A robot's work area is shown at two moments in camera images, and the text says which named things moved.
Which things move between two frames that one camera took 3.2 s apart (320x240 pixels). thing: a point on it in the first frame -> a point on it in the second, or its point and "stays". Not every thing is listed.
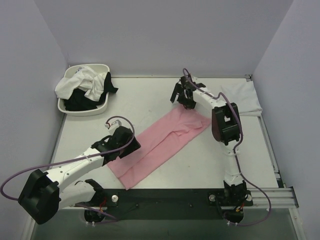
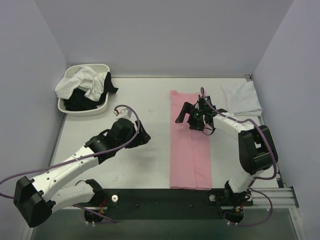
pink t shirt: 157,145 -> 190,150
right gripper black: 183,92 -> 192,116
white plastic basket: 71,69 stays
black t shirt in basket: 82,102 stays
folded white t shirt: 244,95 stays
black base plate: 195,204 stays
